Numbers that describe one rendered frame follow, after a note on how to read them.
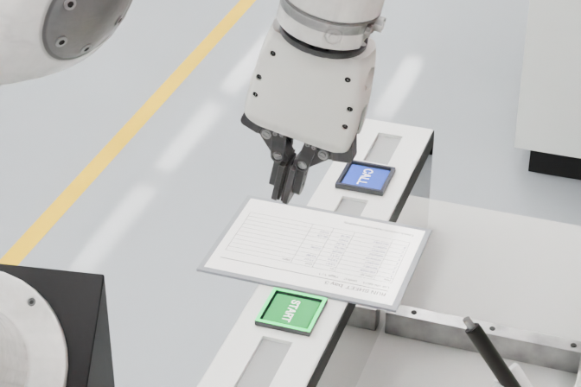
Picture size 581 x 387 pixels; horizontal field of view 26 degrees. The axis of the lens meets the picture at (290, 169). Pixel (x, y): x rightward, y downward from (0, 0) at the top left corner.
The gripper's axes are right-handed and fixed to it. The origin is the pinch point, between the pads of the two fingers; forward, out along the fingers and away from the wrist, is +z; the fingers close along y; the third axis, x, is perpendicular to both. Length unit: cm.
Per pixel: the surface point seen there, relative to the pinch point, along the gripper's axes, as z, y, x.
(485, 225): 27, -18, -42
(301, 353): 14.6, -6.2, 5.4
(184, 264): 124, 44, -125
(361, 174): 14.9, -2.9, -26.4
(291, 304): 14.8, -3.2, -0.9
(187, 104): 130, 73, -198
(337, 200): 15.6, -1.9, -20.7
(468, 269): 26.5, -17.8, -31.9
